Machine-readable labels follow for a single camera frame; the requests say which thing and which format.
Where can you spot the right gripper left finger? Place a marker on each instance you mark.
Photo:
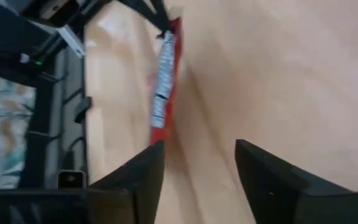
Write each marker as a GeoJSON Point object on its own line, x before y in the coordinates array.
{"type": "Point", "coordinates": [135, 180]}

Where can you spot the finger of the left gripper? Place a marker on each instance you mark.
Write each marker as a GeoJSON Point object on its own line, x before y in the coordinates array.
{"type": "Point", "coordinates": [148, 17]}
{"type": "Point", "coordinates": [162, 12]}

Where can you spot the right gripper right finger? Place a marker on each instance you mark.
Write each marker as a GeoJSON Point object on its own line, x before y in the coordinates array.
{"type": "Point", "coordinates": [269, 186]}

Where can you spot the red popcorn bag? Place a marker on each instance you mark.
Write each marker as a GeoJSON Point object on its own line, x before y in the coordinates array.
{"type": "Point", "coordinates": [165, 77]}

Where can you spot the teal orange patterned fabric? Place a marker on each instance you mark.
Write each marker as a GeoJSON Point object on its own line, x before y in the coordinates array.
{"type": "Point", "coordinates": [2, 130]}

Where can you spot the small black camera box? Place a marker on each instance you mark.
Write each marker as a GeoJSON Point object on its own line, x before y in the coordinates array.
{"type": "Point", "coordinates": [71, 179]}

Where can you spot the silver aluminium bracket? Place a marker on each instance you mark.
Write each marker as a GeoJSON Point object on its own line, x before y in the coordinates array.
{"type": "Point", "coordinates": [71, 40]}

